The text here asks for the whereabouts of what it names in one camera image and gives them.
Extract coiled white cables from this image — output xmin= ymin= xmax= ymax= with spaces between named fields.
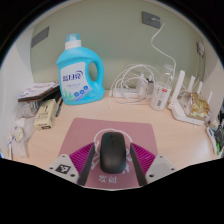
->
xmin=109 ymin=63 xmax=158 ymax=104

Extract white wall charger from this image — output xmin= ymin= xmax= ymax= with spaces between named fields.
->
xmin=196 ymin=40 xmax=206 ymax=58

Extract white power strip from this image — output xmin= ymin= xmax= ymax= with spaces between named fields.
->
xmin=111 ymin=87 xmax=148 ymax=100

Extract blue detergent bottle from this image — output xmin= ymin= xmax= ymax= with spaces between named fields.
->
xmin=55 ymin=33 xmax=106 ymax=106

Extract pale yellow small box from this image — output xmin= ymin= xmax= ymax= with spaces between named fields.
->
xmin=33 ymin=98 xmax=57 ymax=131

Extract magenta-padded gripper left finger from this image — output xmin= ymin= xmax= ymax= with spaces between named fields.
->
xmin=46 ymin=142 xmax=97 ymax=187

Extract grey blank wall plate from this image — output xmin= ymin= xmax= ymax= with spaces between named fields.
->
xmin=30 ymin=26 xmax=50 ymax=49

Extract pink mouse pad with drawing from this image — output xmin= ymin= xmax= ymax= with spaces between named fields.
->
xmin=58 ymin=117 xmax=159 ymax=192

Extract white router with antennas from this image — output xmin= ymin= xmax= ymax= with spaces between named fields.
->
xmin=167 ymin=69 xmax=218 ymax=127

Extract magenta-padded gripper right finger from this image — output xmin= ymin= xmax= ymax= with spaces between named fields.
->
xmin=129 ymin=142 xmax=178 ymax=187

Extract grey wall socket plate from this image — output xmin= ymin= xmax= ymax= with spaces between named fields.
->
xmin=141 ymin=11 xmax=162 ymax=29

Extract clear plastic bottle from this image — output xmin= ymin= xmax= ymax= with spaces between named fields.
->
xmin=149 ymin=64 xmax=175 ymax=112

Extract black computer mouse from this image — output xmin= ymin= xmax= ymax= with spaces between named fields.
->
xmin=99 ymin=131 xmax=128 ymax=175

